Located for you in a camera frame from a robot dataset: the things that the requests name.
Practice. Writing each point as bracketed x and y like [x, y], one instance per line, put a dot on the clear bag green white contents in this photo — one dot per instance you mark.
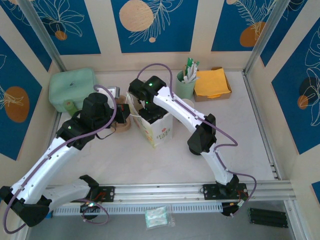
[156, 217]

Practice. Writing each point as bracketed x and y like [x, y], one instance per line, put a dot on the cardboard napkin box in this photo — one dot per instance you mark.
[212, 98]

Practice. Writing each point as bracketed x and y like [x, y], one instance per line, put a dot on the black ribbed rack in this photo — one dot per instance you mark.
[267, 217]

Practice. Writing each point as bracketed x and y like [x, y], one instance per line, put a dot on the small green bottle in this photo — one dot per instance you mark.
[69, 107]

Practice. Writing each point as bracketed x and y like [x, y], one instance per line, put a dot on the white paper takeout bag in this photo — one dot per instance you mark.
[160, 132]

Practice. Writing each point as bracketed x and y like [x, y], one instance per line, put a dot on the aluminium mounting rail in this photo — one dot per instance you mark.
[160, 192]

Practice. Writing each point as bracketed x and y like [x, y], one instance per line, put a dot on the brown pulp cup carrier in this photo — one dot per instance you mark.
[122, 128]

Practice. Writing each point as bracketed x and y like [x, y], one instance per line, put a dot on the aluminium frame post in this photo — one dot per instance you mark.
[265, 32]
[42, 32]

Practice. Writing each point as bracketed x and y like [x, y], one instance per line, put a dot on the small green-lit circuit board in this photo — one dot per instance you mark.
[240, 204]
[90, 204]

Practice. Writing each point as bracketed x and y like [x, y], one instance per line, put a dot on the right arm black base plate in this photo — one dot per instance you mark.
[207, 191]

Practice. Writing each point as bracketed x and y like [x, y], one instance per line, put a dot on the green white stick sachet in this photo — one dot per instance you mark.
[195, 67]
[190, 65]

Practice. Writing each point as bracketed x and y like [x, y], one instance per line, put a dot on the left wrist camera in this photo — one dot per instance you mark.
[115, 91]

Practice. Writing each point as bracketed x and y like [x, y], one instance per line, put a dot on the wooden stirrer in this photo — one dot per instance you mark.
[185, 70]

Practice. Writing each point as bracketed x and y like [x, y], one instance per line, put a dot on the yellow paper napkins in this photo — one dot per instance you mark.
[212, 82]

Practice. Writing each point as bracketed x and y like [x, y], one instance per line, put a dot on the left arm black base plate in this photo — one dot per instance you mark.
[110, 193]

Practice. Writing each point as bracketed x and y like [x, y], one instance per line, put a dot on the mint green holder cup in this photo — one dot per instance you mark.
[186, 87]

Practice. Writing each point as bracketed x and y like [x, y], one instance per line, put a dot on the mint green lunch box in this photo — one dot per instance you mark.
[70, 82]

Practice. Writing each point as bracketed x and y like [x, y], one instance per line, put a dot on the blue plastic block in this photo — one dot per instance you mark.
[50, 214]

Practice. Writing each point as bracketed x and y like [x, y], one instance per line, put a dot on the white paper-wrapped straw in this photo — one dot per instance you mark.
[187, 79]

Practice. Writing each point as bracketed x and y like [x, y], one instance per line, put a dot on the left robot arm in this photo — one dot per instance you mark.
[42, 172]

